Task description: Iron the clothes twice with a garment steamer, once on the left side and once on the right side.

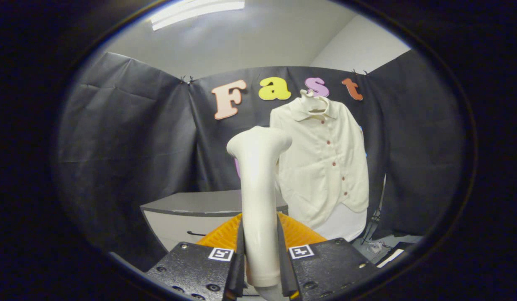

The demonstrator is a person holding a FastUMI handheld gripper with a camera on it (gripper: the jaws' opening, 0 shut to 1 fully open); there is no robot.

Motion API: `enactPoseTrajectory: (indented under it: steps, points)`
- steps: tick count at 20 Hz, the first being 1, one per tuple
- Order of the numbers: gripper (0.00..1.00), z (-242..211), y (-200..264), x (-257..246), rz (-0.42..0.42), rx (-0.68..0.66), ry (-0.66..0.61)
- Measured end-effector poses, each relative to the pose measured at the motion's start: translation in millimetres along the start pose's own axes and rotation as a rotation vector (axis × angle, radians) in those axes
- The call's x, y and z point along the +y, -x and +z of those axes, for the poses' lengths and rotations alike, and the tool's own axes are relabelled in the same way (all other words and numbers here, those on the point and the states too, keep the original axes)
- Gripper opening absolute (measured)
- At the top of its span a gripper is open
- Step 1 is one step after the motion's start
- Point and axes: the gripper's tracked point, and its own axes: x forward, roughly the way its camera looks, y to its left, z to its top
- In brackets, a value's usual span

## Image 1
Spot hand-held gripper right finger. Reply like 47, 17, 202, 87
276, 212, 378, 301

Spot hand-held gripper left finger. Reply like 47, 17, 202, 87
145, 213, 246, 301

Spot white garment steamer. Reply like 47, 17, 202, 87
226, 126, 292, 301

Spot cream button shirt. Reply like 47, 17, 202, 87
270, 97, 370, 230

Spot white flat board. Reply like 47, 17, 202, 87
376, 249, 405, 268

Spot grey cabinet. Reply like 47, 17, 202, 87
140, 189, 289, 252

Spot black stand pole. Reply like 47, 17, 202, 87
361, 173, 387, 245

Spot black backdrop cloth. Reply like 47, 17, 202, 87
54, 50, 466, 272

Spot white plastic hanger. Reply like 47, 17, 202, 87
300, 89, 330, 113

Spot ceiling light panel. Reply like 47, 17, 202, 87
151, 0, 246, 31

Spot white cable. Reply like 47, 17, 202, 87
364, 239, 386, 254

